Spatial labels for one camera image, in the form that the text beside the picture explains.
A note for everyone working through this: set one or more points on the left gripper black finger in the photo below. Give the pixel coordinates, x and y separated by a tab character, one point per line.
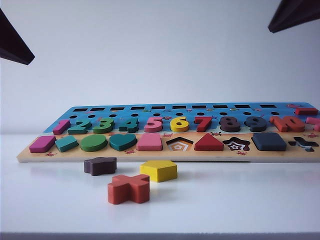
12	42

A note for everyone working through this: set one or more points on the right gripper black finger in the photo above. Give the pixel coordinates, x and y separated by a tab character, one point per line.
297	13

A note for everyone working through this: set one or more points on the navy rectangular block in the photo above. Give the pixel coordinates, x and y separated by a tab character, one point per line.
268	141

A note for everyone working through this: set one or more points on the magenta number one piece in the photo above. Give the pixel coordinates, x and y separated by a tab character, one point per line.
61	126

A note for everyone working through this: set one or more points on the red minus sign piece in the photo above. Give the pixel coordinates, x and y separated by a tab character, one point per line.
306	111

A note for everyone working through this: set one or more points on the magenta rectangle block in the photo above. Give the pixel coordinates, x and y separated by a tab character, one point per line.
41	145

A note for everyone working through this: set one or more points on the teal number two piece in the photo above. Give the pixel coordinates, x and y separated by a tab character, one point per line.
79	129

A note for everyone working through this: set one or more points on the pink sign piece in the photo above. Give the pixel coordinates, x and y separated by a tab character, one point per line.
315	123

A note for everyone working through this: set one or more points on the orange number ten piece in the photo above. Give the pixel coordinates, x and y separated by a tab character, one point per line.
282	125

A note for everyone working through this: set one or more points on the teal square block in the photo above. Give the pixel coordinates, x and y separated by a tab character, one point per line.
67	145

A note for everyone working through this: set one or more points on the navy number nine piece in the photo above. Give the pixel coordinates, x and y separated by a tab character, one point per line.
257	126

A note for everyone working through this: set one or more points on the green number three piece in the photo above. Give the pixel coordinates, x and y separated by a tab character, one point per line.
105	127

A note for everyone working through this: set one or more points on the green circle block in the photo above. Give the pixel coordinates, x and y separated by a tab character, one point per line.
93	143

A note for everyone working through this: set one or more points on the maroon number eight piece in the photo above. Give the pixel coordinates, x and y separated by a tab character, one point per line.
229	127

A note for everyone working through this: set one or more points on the red number seven piece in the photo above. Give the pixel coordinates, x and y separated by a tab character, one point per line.
203	125

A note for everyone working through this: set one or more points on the dark teal number four piece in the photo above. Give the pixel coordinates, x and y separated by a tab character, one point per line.
131	127

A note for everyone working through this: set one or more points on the dark teal heart block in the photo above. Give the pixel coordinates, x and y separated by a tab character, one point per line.
123	142

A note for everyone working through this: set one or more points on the maroon star block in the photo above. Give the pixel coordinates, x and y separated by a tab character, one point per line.
100	167

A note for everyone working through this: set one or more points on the red triangle block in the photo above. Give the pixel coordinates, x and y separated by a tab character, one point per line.
208	144

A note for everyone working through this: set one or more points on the yellow number six piece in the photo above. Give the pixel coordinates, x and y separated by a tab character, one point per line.
179	127

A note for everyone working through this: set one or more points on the pink number five piece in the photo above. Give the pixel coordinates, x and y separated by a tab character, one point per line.
153	128

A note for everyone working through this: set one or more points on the pink trapezoid block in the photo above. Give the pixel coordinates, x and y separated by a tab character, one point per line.
149	142

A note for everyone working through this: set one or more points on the orange cross block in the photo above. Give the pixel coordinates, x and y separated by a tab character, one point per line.
127	190

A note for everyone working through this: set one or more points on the colourful wooden puzzle board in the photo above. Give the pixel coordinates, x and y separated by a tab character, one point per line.
175	156

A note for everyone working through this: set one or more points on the yellow pentagon block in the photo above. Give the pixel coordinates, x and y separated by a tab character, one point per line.
160	171

